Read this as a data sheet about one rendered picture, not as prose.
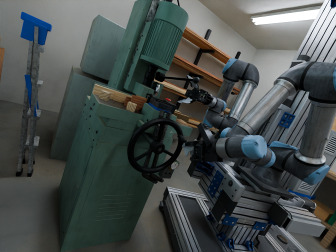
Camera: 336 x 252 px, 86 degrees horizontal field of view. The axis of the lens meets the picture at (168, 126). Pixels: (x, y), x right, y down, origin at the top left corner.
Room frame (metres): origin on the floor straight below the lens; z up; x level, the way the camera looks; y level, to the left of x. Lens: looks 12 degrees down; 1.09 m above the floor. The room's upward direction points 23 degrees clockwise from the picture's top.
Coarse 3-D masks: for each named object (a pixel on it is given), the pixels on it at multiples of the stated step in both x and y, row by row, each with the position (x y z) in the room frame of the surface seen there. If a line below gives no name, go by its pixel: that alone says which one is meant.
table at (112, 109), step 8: (96, 96) 0.89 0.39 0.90; (96, 104) 0.80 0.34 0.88; (104, 104) 0.80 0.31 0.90; (112, 104) 0.86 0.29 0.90; (120, 104) 0.94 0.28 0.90; (96, 112) 0.79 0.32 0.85; (104, 112) 0.81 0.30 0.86; (112, 112) 0.83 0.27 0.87; (120, 112) 0.85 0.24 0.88; (128, 112) 0.87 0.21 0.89; (136, 112) 0.91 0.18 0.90; (120, 120) 0.86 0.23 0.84; (128, 120) 0.88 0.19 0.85; (136, 120) 0.91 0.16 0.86; (152, 128) 0.86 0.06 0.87; (184, 128) 1.10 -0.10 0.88; (168, 136) 0.93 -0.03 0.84
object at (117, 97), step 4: (116, 96) 0.98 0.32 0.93; (120, 96) 0.99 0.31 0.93; (124, 96) 1.00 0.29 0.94; (116, 100) 0.98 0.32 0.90; (120, 100) 1.00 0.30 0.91; (176, 112) 1.25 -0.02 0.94; (180, 116) 1.26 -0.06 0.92; (184, 116) 1.28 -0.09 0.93; (188, 116) 1.31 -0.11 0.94; (184, 120) 1.29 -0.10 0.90
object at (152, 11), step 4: (152, 0) 1.16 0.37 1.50; (156, 0) 1.18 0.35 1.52; (152, 4) 1.17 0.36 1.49; (156, 4) 1.18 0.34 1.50; (152, 8) 1.17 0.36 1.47; (156, 8) 1.19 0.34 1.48; (148, 12) 1.16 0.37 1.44; (152, 12) 1.18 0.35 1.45; (148, 16) 1.17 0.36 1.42; (152, 16) 1.18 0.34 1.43; (148, 20) 1.17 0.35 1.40; (152, 20) 1.19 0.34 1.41; (144, 24) 1.16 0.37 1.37; (140, 36) 1.16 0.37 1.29; (136, 44) 1.17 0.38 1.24; (136, 48) 1.17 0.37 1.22; (132, 56) 1.17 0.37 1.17; (132, 60) 1.17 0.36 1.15; (128, 68) 1.17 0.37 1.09; (124, 80) 1.17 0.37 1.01
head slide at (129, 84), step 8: (144, 32) 1.13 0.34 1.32; (144, 40) 1.10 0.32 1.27; (136, 56) 1.13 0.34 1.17; (136, 64) 1.10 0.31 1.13; (144, 64) 1.13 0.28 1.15; (128, 72) 1.16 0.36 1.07; (136, 72) 1.11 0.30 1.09; (144, 72) 1.14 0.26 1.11; (128, 80) 1.12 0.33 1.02; (136, 80) 1.12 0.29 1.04; (128, 88) 1.11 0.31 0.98
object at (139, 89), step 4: (136, 84) 1.10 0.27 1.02; (140, 84) 1.06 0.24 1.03; (136, 88) 1.08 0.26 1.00; (140, 88) 1.04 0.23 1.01; (144, 88) 1.02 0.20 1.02; (148, 88) 1.03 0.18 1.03; (136, 92) 1.07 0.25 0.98; (140, 92) 1.03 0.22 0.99; (144, 92) 1.02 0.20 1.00; (148, 92) 1.04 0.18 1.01; (152, 92) 1.05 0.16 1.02; (144, 96) 1.03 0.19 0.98
